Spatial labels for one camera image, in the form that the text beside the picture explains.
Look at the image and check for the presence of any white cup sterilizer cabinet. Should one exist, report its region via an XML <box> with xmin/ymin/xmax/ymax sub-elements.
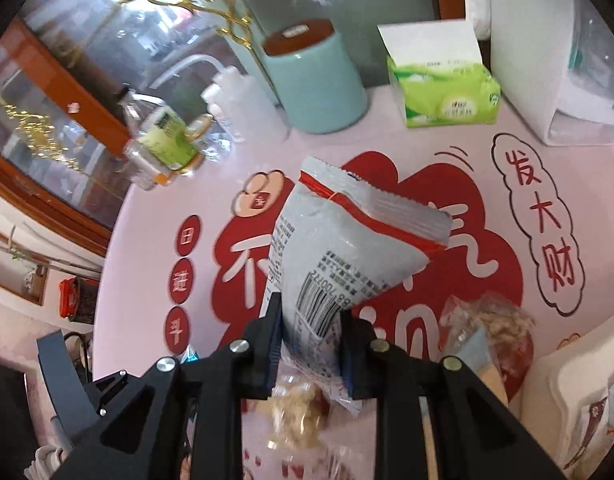
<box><xmin>464</xmin><ymin>0</ymin><xmax>614</xmax><ymax>146</ymax></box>

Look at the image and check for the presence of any clear oat bar packet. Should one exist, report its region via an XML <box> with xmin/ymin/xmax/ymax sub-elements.
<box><xmin>257</xmin><ymin>374</ymin><xmax>330</xmax><ymax>451</ymax></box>

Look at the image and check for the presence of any green tissue pack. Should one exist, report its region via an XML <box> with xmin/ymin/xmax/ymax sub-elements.
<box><xmin>377</xmin><ymin>20</ymin><xmax>501</xmax><ymax>128</ymax></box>

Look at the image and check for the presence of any white plastic tray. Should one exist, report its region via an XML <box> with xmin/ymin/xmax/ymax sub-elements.
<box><xmin>520</xmin><ymin>327</ymin><xmax>614</xmax><ymax>478</ymax></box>

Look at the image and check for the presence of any beige cracker packet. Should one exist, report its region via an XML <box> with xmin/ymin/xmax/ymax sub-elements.
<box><xmin>439</xmin><ymin>292</ymin><xmax>536</xmax><ymax>404</ymax></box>

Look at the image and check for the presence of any mint green canister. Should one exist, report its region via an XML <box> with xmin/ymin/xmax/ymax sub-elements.
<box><xmin>263</xmin><ymin>18</ymin><xmax>369</xmax><ymax>134</ymax></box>

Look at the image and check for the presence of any grey red snack packet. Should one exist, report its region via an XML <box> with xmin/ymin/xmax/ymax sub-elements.
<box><xmin>264</xmin><ymin>157</ymin><xmax>452</xmax><ymax>415</ymax></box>

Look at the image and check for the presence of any white squeeze bottle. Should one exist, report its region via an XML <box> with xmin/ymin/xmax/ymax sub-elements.
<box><xmin>150</xmin><ymin>54</ymin><xmax>291</xmax><ymax>143</ymax></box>

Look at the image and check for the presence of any green label glass bottle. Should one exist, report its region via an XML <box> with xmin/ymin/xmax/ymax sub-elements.
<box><xmin>117</xmin><ymin>84</ymin><xmax>205</xmax><ymax>190</ymax></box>

